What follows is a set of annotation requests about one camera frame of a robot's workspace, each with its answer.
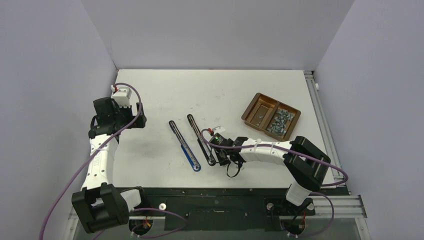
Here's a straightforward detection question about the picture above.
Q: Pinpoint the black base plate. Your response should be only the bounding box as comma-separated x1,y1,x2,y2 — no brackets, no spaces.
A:
130,187,316,231

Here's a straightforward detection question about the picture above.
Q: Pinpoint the aluminium front rail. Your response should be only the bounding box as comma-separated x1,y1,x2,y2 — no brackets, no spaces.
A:
68,195,368,220

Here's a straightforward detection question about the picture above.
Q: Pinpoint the blue stapler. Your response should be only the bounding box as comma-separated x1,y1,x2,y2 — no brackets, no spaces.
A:
168,120,201,172

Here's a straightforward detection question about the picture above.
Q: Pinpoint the black stapler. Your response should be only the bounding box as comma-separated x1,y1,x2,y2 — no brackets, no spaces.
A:
187,114,217,166

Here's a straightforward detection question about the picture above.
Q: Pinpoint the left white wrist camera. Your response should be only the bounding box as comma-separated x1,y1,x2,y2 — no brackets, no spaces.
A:
111,87,132,108

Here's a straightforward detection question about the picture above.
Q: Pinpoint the aluminium side rail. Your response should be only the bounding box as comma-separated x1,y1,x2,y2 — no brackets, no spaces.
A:
303,70,342,168

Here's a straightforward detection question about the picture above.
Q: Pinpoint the brown plastic tray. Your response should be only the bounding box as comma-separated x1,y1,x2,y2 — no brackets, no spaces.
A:
241,92,301,142

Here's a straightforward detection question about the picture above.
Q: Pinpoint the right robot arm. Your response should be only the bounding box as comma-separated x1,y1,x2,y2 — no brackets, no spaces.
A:
209,133,331,214

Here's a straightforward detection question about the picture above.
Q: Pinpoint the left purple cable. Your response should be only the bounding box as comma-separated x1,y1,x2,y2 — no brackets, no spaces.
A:
38,82,188,240

